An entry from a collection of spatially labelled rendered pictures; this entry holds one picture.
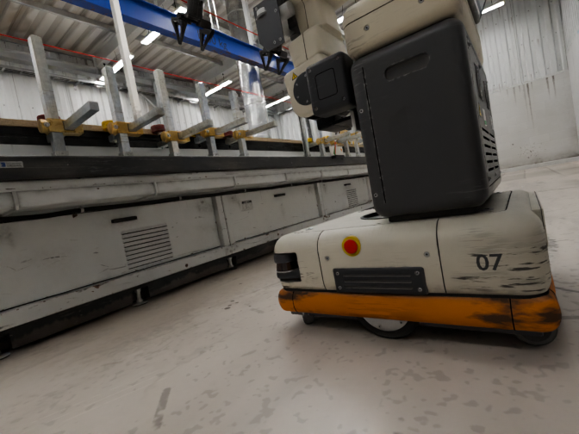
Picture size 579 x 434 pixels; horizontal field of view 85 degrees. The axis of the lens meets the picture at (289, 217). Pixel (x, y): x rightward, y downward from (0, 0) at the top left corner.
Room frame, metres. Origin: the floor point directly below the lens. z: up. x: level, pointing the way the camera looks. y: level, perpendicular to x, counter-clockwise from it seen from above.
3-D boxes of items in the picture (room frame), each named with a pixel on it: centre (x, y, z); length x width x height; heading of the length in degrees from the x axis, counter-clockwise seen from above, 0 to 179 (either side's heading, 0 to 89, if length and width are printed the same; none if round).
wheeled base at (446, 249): (1.00, -0.36, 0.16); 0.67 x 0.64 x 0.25; 53
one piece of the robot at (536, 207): (0.82, -0.64, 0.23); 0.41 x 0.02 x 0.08; 143
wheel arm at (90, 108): (1.22, 0.75, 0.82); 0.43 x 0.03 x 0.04; 53
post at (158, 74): (1.62, 0.51, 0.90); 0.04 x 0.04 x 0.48; 53
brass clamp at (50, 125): (1.24, 0.80, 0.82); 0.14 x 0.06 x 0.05; 143
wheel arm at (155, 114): (1.42, 0.60, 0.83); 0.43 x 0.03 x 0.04; 53
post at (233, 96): (2.02, 0.21, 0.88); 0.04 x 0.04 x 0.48; 53
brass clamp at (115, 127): (1.44, 0.65, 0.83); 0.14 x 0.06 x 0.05; 143
